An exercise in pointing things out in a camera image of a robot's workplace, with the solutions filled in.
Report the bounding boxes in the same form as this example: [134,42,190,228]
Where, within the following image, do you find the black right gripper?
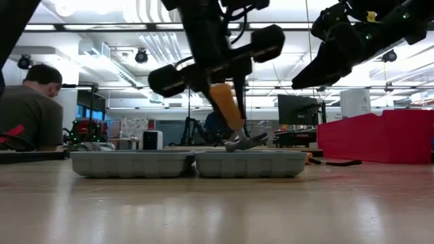
[292,3,374,90]

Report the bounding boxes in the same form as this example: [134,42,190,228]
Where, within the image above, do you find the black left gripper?
[148,24,285,131]

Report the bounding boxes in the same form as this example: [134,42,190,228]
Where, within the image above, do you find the blue-grey plastic tool case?
[69,150,309,180]

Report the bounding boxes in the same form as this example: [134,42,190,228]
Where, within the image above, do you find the person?
[203,111,238,136]
[0,63,64,152]

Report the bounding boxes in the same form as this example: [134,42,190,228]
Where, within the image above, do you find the white pillar box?
[340,88,372,119]

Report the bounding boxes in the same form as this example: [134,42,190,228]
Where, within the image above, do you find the black computer monitor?
[277,94,323,126]

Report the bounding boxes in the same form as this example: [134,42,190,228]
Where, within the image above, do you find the black background robot arms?
[179,117,213,146]

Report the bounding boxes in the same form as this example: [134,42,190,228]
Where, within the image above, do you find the dark equipment desk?
[273,128,318,148]

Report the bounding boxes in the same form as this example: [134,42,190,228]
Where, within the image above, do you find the red plastic bin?
[317,108,434,165]

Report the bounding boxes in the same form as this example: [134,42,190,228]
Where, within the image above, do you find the white box with black front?
[142,130,163,151]

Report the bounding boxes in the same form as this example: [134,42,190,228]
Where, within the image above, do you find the white patterned board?
[120,117,150,140]

